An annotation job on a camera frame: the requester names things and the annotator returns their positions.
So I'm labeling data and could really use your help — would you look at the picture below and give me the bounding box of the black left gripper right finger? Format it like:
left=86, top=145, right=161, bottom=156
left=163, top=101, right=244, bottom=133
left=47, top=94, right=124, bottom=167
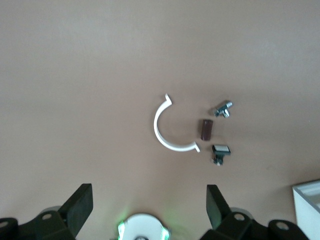
left=199, top=184, right=309, bottom=240

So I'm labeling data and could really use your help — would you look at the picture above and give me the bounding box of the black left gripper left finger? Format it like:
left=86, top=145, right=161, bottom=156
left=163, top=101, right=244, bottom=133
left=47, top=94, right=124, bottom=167
left=0, top=183, right=94, bottom=240

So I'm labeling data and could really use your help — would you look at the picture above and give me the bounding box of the white drawer cabinet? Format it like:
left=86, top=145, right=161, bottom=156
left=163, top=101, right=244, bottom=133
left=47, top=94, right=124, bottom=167
left=291, top=178, right=320, bottom=240

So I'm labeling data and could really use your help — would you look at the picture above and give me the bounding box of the small black connector block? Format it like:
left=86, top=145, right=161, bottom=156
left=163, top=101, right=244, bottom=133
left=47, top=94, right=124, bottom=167
left=210, top=143, right=233, bottom=167

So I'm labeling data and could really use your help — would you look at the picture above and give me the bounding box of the brown terminal block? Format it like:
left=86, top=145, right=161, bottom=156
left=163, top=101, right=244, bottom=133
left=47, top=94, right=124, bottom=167
left=198, top=118, right=214, bottom=142

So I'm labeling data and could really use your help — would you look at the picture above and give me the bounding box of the silver metal fitting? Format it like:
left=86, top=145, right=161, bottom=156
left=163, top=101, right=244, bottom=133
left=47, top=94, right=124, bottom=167
left=213, top=99, right=234, bottom=119

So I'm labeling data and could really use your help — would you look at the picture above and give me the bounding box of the brown table cover sheet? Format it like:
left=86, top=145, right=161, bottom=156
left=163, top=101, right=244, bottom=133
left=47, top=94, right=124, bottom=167
left=0, top=0, right=320, bottom=240

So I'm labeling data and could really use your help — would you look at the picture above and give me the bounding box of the white half-ring clamp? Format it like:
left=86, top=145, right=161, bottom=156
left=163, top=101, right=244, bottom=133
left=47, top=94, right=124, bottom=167
left=153, top=93, right=201, bottom=153

